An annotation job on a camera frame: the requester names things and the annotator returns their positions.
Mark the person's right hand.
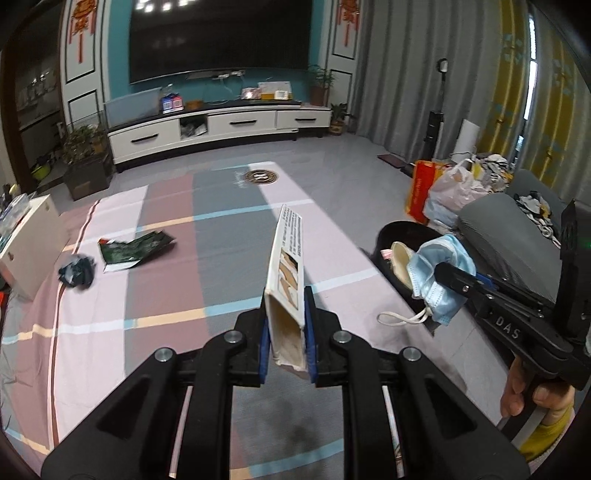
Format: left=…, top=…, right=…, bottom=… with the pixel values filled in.
left=501, top=355, right=578, bottom=418

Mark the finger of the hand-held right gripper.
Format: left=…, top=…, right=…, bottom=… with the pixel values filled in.
left=475, top=272, right=556, bottom=319
left=435, top=261, right=498, bottom=308

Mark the pile of clothes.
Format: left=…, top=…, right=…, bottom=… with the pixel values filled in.
left=470, top=151, right=556, bottom=240

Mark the grey curtain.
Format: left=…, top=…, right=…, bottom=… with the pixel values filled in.
left=350, top=0, right=537, bottom=168

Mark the white desk calendar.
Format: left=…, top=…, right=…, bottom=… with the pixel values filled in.
left=257, top=80, right=293, bottom=100

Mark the black bin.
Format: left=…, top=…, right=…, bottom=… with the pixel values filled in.
left=372, top=220, right=465, bottom=334

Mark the grey sofa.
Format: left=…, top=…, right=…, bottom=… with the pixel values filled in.
left=456, top=168, right=591, bottom=306

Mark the person's right forearm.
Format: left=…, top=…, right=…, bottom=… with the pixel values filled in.
left=517, top=405, right=580, bottom=462

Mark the large black television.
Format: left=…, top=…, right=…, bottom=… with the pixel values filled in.
left=127, top=0, right=310, bottom=86

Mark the yellow patterned curtain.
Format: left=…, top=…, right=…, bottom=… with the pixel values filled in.
left=475, top=0, right=591, bottom=200

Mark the upright vacuum cleaner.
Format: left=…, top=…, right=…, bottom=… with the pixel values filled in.
left=424, top=58, right=450, bottom=175

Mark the orange paper bag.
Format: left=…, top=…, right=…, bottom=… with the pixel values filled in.
left=405, top=159, right=440, bottom=226

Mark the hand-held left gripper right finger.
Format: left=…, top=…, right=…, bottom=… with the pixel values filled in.
left=302, top=286, right=532, bottom=480

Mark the blue face mask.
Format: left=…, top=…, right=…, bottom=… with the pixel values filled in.
left=378, top=233, right=478, bottom=329

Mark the green snack packet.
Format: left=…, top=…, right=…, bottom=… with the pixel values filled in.
left=98, top=229, right=177, bottom=273

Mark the white carton box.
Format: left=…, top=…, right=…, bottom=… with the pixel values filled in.
left=264, top=203, right=309, bottom=373

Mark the plant in black planter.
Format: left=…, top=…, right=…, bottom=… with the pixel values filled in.
left=62, top=124, right=114, bottom=202

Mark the small potted plant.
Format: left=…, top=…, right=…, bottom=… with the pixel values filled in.
left=328, top=102, right=356, bottom=136

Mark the white panel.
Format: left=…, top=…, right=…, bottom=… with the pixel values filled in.
left=450, top=119, right=481, bottom=162

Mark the red knot wall decoration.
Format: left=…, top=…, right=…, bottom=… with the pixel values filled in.
left=335, top=0, right=361, bottom=47
left=69, top=0, right=99, bottom=64

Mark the pink grey checked cloth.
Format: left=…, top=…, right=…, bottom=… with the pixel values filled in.
left=0, top=159, right=513, bottom=480

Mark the white television cabinet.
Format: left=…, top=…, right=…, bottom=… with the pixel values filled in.
left=107, top=99, right=332, bottom=167

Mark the dark crumpled bag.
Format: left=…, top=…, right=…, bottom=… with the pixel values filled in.
left=57, top=255, right=97, bottom=291

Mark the white wooden box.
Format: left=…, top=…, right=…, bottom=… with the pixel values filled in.
left=0, top=194, right=70, bottom=299

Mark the grey storage box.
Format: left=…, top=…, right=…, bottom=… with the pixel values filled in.
left=103, top=88, right=163, bottom=128

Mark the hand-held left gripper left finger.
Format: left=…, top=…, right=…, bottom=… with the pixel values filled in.
left=41, top=295, right=271, bottom=480

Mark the tall potted plant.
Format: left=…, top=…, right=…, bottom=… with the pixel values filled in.
left=307, top=65, right=336, bottom=107

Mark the white plastic bag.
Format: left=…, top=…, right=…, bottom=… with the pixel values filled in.
left=422, top=159, right=486, bottom=228

